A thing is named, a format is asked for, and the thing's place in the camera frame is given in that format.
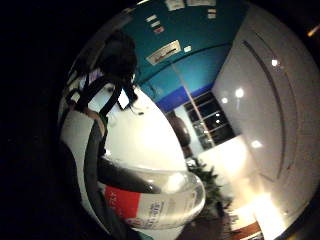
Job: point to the clear plastic bottle red label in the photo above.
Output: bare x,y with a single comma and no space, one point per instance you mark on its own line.
160,205

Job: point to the dark round vase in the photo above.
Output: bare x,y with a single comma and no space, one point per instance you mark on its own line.
179,128

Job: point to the green potted plant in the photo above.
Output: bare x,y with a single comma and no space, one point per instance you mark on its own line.
210,186

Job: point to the thin pale pole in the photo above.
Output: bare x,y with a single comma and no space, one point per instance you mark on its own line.
191,100

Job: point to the dark grid window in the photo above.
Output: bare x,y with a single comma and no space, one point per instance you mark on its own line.
213,121

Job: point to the the person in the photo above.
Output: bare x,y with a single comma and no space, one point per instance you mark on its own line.
116,60

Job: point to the white paper sheet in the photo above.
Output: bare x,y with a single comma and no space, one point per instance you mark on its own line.
174,4
201,2

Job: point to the white framed wall poster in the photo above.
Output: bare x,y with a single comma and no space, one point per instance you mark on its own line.
164,52

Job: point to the small white wall note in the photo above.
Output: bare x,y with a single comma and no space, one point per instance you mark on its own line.
187,48

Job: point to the small red wall note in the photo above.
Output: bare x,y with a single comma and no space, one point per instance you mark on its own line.
158,30

